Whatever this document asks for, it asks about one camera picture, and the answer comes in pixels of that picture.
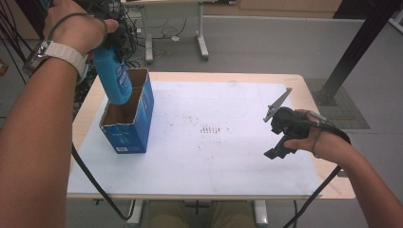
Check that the person's left hand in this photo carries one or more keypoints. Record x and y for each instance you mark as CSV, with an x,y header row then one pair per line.
x,y
76,30

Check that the grey tape strip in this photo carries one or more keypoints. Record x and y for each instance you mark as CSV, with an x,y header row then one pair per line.
x,y
342,174

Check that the blue cardboard box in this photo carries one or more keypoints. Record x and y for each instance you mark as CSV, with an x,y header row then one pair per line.
x,y
130,139

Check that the small orange object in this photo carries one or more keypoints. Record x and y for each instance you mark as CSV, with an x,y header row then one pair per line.
x,y
3,67

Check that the black metal stand post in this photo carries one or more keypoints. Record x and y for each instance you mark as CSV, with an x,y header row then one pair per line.
x,y
358,47

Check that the white-legged background desk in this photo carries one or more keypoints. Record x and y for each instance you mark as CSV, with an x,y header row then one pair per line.
x,y
200,34

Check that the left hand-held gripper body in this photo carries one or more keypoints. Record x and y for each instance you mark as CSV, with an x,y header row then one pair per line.
x,y
115,39

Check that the person's right hand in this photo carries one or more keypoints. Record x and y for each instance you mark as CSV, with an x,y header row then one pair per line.
x,y
321,142

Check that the white table leg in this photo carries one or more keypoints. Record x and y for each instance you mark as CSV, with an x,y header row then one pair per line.
x,y
260,213
137,212

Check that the blue plastic bottle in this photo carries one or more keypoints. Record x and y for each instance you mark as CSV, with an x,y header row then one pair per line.
x,y
114,79

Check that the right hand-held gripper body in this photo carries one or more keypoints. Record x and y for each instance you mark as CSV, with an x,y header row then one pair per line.
x,y
286,122

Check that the black computer tower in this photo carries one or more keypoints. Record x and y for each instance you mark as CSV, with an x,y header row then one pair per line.
x,y
130,28

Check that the beige band wristwatch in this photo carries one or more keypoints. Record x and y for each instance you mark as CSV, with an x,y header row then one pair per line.
x,y
68,57

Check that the wooden cabinet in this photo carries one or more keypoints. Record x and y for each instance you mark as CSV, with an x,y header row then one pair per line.
x,y
272,8

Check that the dark stand post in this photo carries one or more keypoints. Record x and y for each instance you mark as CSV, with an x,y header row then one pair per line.
x,y
28,12

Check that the white table mat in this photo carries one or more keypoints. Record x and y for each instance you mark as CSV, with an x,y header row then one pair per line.
x,y
221,158

